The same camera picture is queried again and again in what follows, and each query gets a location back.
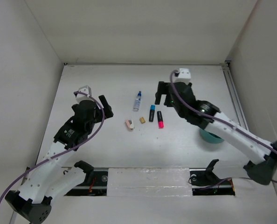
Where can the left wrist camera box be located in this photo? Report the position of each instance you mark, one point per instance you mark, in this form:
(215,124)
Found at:
(83,93)

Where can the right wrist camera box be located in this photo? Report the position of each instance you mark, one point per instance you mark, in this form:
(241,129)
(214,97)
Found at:
(182,75)

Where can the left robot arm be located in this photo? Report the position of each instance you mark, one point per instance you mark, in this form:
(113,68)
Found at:
(33,200)

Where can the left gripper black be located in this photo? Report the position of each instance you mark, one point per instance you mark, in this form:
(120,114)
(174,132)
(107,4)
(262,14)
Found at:
(107,108)

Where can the pink capped black highlighter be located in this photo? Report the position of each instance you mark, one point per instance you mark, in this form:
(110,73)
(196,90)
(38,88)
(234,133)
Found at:
(160,120)

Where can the teal round container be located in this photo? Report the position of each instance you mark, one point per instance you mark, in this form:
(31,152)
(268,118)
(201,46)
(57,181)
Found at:
(210,137)

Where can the clear spray bottle blue cap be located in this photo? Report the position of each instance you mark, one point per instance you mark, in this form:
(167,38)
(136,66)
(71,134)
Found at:
(137,101)

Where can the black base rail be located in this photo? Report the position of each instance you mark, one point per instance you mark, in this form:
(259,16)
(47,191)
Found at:
(97,186)

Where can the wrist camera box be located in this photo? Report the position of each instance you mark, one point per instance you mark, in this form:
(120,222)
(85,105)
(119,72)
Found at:
(182,75)
(83,93)

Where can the pink eraser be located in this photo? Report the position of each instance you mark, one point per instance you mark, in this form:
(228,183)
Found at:
(130,124)

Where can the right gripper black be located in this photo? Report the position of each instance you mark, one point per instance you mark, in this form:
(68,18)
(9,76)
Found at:
(162,89)

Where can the aluminium side rail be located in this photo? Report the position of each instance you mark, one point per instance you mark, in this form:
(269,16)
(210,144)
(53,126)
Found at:
(236,100)

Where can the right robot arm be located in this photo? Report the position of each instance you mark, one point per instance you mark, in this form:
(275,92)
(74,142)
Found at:
(207,117)

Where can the blue capped black highlighter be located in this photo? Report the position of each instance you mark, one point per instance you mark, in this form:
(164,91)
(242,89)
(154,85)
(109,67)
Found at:
(151,113)

